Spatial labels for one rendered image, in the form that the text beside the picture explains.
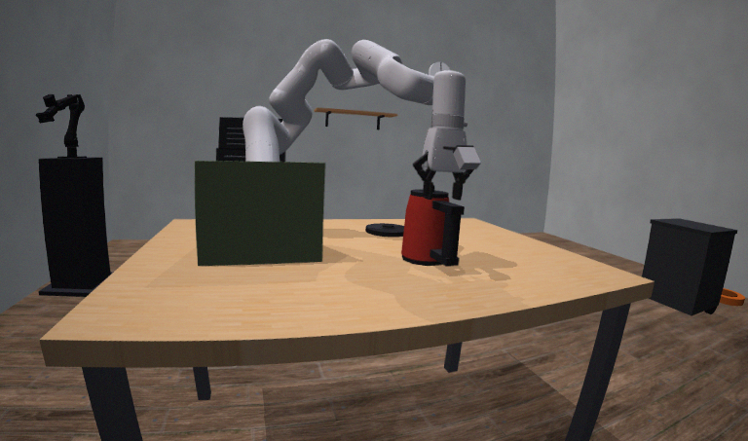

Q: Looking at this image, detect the dark red kettle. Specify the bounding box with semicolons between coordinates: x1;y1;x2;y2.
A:
401;186;465;267

